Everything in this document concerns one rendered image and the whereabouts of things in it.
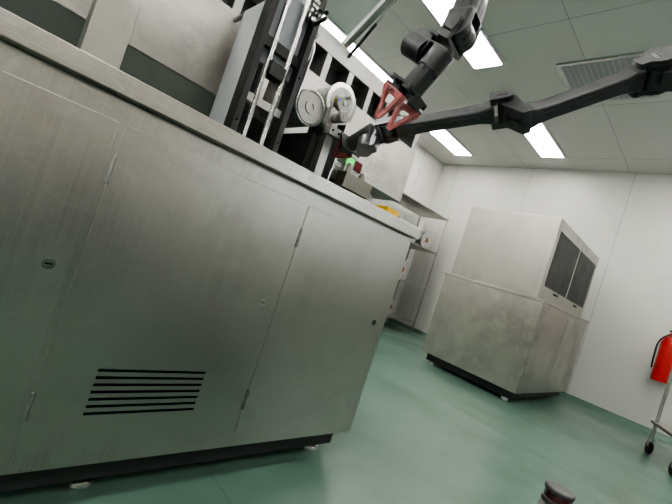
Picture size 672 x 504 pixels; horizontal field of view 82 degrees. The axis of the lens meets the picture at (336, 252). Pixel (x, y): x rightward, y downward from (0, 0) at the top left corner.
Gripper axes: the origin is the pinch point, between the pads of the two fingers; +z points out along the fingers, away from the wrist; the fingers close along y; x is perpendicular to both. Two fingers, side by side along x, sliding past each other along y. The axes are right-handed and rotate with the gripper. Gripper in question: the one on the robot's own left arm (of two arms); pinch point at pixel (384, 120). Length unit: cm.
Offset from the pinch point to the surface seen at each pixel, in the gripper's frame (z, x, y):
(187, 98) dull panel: 38, -73, 4
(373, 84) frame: -15, -87, -77
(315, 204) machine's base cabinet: 29.1, -6.7, -8.6
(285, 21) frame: -2.6, -46.9, 6.8
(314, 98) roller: 8, -47, -19
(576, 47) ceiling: -145, -100, -231
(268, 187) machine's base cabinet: 31.4, -8.7, 7.6
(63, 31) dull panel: 41, -79, 42
